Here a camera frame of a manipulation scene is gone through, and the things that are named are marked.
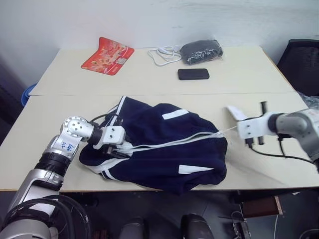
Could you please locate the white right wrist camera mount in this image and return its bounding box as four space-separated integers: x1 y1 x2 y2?
237 112 275 143

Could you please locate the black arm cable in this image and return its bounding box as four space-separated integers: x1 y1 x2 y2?
89 113 125 129
245 134 319 174

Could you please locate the black office chair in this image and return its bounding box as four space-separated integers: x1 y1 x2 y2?
277 38 319 97

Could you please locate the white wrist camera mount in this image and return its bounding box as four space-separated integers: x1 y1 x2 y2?
93 125 126 150
237 112 275 143

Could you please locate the black cable bundle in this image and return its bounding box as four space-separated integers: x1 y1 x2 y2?
4 194 92 239

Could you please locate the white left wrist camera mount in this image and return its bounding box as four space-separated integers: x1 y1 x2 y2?
93 125 126 150

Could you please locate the white zipper pull string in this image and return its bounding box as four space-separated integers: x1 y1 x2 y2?
216 125 239 137

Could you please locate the thin white wire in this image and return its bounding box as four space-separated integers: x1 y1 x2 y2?
272 214 280 239

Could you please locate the red printed flat packet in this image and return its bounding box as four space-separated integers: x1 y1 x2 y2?
81 36 135 76

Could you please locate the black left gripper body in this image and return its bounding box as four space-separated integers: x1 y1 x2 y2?
102 143 118 158

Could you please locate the black metal floor stand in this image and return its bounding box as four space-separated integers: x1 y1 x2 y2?
229 211 253 239

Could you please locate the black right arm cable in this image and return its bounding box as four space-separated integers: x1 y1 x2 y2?
245 134 319 174

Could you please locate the brown wooden box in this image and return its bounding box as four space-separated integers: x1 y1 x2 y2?
243 196 285 220

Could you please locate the clear crinkled plastic wrap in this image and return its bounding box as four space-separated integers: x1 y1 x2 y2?
298 91 319 111

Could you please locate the navy jacket with white stripes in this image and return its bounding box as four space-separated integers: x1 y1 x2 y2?
79 96 228 195

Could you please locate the dark rounded shape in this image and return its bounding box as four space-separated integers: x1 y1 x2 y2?
180 213 213 239
119 216 151 239

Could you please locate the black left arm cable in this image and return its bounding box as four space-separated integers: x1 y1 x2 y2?
89 113 125 129

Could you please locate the black phone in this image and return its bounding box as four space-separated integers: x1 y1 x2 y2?
177 68 210 81

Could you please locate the white charger cable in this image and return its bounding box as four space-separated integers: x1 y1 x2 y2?
148 44 182 67

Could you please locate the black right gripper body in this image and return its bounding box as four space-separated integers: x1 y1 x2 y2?
258 101 268 146

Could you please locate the black cloth in clear bag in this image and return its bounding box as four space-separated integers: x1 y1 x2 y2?
179 38 224 66

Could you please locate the blue plastic container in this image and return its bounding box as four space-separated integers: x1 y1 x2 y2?
21 84 38 107

